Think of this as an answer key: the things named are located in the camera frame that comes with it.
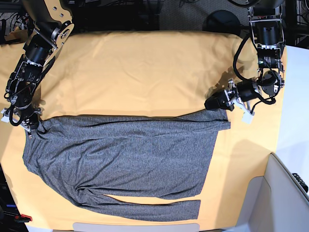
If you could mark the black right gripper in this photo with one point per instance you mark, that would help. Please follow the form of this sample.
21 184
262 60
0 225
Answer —
28 114

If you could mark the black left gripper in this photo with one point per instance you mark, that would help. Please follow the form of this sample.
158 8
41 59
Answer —
238 94

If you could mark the grey long-sleeve T-shirt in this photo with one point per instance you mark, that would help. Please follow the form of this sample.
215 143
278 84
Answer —
142 168

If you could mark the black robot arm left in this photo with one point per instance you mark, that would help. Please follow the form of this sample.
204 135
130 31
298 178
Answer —
267 36

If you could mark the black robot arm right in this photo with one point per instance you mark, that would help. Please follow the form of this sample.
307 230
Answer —
52 26

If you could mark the black round stand base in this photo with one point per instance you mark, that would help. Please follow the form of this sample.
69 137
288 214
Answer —
222 21

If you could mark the red black clamp left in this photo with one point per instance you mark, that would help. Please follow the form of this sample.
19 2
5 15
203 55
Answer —
22 218

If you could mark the yellow table cloth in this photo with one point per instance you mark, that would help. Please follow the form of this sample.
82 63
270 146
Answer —
157 73

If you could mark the white tray edge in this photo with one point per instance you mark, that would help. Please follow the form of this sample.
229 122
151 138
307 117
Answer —
87 227

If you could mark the black remote control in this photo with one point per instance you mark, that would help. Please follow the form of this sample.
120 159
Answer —
301 182

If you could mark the white storage bin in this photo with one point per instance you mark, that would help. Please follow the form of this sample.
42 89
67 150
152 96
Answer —
274 202

